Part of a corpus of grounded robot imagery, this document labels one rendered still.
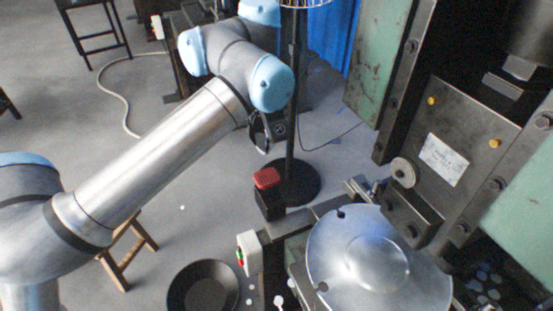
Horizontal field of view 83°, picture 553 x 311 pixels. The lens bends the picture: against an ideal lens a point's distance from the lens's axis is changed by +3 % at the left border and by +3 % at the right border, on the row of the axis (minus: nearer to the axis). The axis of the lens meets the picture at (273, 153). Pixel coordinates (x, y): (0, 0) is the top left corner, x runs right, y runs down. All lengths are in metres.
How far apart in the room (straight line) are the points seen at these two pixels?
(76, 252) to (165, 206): 1.38
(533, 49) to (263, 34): 0.38
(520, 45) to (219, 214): 1.50
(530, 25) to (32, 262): 0.62
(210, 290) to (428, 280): 1.02
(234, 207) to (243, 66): 1.34
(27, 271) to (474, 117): 0.58
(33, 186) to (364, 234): 0.61
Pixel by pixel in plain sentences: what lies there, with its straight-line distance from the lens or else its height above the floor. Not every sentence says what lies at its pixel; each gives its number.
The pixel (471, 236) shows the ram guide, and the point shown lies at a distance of 0.50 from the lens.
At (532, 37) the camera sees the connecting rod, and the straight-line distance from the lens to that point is 0.46.
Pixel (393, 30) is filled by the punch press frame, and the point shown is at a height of 1.22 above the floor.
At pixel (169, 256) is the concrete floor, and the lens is 1.65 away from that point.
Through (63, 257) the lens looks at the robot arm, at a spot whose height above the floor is 1.04.
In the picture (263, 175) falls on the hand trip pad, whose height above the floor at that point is 0.76.
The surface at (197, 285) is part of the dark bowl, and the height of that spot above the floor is 0.00.
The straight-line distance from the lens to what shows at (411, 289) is 0.71.
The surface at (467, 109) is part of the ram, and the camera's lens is 0.48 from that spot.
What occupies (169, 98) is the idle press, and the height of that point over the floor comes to 0.16.
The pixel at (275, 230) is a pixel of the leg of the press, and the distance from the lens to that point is 0.88.
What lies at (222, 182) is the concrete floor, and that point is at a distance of 1.86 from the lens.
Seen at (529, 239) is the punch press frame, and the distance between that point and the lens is 0.44.
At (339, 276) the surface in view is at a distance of 0.68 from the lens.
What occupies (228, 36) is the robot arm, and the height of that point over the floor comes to 1.19.
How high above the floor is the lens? 1.39
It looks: 44 degrees down
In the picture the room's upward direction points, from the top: straight up
